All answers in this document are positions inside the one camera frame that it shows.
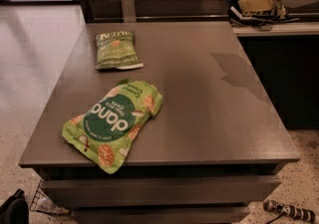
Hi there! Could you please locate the green Dang rice chip bag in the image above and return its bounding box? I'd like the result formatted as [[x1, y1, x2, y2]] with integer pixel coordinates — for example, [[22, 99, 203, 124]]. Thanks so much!
[[62, 80, 162, 174]]

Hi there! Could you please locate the grey cabinet drawer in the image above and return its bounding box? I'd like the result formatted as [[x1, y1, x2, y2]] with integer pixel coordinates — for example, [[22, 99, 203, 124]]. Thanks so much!
[[72, 207, 249, 224], [42, 175, 280, 208]]

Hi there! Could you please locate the green jalapeno Kettle chip bag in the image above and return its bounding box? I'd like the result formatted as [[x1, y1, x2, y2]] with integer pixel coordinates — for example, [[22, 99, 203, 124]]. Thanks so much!
[[96, 31, 144, 70]]

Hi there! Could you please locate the wire basket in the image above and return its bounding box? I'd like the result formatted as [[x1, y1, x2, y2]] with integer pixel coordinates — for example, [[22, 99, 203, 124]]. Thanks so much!
[[29, 180, 71, 216]]

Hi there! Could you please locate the black bag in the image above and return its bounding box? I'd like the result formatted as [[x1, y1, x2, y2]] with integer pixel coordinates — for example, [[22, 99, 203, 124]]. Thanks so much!
[[0, 189, 29, 224]]

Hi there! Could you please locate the black white power strip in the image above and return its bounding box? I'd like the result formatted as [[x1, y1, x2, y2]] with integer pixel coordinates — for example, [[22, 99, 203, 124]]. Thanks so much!
[[263, 200, 319, 224]]

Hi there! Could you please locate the grey cabinet lower drawer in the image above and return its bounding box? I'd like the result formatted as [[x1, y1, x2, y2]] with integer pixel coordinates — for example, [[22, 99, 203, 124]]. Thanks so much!
[[72, 207, 249, 224]]

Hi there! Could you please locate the grey side shelf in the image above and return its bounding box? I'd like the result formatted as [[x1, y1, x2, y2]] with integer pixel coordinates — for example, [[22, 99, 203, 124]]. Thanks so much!
[[233, 22, 319, 37]]

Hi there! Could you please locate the grey cabinet upper drawer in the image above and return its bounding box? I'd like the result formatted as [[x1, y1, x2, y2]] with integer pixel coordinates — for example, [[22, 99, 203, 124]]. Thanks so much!
[[42, 175, 280, 208]]

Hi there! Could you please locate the left metal bracket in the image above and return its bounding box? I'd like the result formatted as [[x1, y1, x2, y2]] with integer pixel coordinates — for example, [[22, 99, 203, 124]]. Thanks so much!
[[121, 0, 137, 23]]

